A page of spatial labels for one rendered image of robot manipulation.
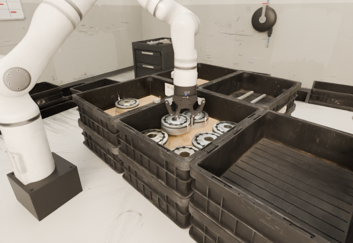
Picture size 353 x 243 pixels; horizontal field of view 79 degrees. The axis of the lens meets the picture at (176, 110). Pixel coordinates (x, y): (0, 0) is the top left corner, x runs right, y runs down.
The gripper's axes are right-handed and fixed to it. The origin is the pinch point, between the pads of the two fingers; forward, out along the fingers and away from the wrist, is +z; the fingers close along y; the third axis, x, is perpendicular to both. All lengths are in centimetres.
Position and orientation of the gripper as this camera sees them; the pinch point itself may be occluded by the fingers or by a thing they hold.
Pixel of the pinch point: (184, 121)
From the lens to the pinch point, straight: 75.6
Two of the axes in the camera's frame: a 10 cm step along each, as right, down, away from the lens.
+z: 0.0, 9.1, 4.2
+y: 10.0, -0.1, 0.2
